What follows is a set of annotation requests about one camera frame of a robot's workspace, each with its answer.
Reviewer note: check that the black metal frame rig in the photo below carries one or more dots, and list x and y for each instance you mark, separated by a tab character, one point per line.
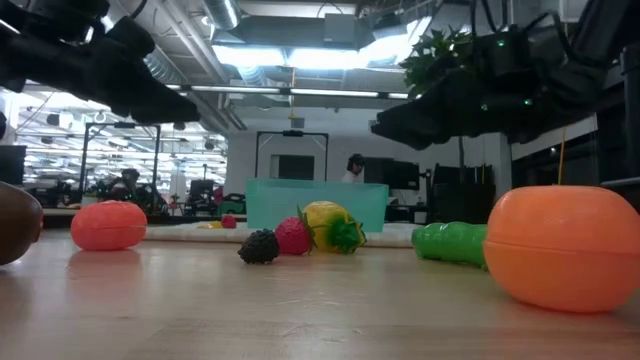
292	133
125	125

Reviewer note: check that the pink red toy fruit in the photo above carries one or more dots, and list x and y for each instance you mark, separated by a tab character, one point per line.
228	222

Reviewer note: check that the silver round ceiling duct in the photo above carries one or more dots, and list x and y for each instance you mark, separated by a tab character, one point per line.
222	12

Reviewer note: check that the small yellow toy banana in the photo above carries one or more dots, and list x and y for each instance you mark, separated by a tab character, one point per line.
210	225

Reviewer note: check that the red toy strawberry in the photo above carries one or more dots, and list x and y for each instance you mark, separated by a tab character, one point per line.
292	237

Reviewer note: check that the green plant in black pot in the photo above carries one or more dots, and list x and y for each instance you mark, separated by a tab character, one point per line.
430	60

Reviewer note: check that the green crate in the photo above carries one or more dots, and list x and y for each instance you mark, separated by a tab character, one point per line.
231	208

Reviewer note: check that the person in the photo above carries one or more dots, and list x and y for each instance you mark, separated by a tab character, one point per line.
129	182
355	167

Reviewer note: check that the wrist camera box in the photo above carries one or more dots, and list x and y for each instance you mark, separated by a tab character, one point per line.
502	52
130	37

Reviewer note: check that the green toy cucumber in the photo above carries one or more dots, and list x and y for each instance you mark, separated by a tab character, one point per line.
450	242

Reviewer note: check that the white checkered cloth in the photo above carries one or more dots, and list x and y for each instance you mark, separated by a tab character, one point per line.
200	234

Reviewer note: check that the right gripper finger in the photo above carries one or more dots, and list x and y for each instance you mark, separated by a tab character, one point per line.
450	115
395	127

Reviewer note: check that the orange toy orange green stem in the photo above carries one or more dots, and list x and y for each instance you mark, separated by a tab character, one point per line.
560	250

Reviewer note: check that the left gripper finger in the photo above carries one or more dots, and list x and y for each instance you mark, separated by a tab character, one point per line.
187	112
142	95

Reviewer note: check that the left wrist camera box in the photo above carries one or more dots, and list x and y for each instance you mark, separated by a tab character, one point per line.
130	37

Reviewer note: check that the brown toy kiwi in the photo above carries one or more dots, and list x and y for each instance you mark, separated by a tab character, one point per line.
17	225

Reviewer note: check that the black toy blackberry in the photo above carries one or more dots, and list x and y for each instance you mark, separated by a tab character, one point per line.
258	247

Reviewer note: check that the teal translucent tupperware container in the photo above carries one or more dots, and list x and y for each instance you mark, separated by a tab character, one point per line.
280	200

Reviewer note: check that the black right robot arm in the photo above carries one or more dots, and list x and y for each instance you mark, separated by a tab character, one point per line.
610	30

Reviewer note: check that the orange ridged toy mandarin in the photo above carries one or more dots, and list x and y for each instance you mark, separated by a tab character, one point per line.
107	225

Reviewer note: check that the yellow toy pineapple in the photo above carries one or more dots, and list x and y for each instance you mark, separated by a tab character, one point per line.
325	225

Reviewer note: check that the grey rectangular ceiling duct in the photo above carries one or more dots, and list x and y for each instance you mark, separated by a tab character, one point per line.
340	27

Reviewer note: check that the long ceiling light bar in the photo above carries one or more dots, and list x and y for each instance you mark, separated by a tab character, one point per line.
325	93

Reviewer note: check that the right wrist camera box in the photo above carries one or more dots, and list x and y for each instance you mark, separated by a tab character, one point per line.
502	52

